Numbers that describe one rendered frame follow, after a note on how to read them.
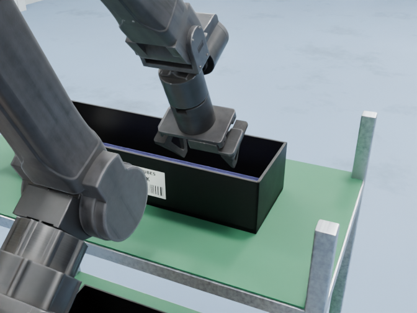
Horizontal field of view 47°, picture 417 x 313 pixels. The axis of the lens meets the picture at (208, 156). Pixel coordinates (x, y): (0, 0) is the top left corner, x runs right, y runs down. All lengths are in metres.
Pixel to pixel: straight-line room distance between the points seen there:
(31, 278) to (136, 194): 0.13
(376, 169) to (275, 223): 2.24
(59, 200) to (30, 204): 0.03
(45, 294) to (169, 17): 0.30
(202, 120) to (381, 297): 1.69
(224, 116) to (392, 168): 2.55
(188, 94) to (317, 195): 0.48
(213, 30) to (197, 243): 0.39
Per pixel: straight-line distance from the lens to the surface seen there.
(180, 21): 0.56
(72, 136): 0.43
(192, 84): 0.63
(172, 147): 0.76
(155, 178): 0.94
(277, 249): 0.88
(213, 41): 0.67
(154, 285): 2.19
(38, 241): 0.45
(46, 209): 0.47
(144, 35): 0.55
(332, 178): 1.10
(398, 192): 2.97
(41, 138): 0.41
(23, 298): 0.45
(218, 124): 0.70
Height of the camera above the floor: 1.51
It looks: 29 degrees down
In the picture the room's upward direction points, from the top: straight up
